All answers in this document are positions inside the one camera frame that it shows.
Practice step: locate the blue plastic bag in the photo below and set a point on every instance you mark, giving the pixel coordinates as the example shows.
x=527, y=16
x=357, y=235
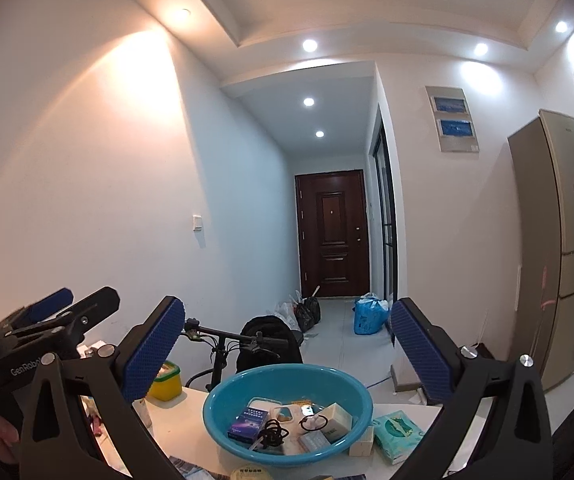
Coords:
x=369, y=317

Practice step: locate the yellow bin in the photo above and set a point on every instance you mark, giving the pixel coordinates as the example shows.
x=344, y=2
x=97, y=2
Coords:
x=166, y=382

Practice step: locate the dark blue box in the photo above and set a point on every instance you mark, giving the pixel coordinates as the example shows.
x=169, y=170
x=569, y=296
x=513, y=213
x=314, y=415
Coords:
x=248, y=426

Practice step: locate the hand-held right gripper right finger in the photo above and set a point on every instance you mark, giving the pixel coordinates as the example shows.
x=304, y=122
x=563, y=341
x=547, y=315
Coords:
x=422, y=350

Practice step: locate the plaid cloth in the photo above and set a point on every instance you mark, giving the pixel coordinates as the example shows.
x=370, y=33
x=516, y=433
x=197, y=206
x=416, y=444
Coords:
x=192, y=470

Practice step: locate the grey flat box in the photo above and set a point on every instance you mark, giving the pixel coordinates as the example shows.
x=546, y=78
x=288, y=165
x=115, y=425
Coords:
x=407, y=377

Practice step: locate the black backpack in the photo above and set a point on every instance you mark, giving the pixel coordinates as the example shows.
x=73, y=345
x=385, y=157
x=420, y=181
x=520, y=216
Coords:
x=267, y=350

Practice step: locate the clear phone case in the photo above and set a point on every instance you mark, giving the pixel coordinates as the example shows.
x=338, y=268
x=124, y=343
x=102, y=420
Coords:
x=283, y=414

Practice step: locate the black bicycle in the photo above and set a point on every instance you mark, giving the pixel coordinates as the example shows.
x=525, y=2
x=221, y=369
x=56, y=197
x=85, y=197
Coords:
x=217, y=332

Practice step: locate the beige fridge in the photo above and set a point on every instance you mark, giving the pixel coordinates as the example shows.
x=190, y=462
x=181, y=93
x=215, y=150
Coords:
x=557, y=250

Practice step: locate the small grey box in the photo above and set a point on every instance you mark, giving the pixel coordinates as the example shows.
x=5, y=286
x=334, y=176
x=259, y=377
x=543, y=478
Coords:
x=315, y=442

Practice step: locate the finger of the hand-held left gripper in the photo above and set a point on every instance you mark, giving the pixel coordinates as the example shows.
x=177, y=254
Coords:
x=94, y=305
x=49, y=305

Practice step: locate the cream white box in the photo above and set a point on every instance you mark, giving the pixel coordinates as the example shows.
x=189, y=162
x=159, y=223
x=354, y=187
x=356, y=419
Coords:
x=338, y=421

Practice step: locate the grey electrical panel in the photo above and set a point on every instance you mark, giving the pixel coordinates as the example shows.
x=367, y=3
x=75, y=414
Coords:
x=452, y=120

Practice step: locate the white plastic bag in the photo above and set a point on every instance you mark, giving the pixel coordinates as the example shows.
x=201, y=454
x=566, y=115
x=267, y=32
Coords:
x=282, y=312

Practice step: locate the blue plastic basin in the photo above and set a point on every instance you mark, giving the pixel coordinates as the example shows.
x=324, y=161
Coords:
x=224, y=400

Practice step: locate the small white box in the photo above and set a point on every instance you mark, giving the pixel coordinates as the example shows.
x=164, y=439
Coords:
x=362, y=442

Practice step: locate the brown door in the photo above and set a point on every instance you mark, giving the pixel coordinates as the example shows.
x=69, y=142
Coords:
x=332, y=235

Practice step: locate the black trash bag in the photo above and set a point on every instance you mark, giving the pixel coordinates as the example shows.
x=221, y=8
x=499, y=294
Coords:
x=309, y=312

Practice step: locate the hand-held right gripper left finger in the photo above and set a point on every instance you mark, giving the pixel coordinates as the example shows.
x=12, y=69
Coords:
x=152, y=350

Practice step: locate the black framed glass door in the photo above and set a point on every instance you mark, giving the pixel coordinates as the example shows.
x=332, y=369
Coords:
x=384, y=210

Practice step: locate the white light switch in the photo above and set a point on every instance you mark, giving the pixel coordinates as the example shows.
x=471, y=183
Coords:
x=197, y=222

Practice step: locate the green tissue packet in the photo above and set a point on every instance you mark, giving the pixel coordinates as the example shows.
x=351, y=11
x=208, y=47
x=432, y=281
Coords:
x=398, y=435

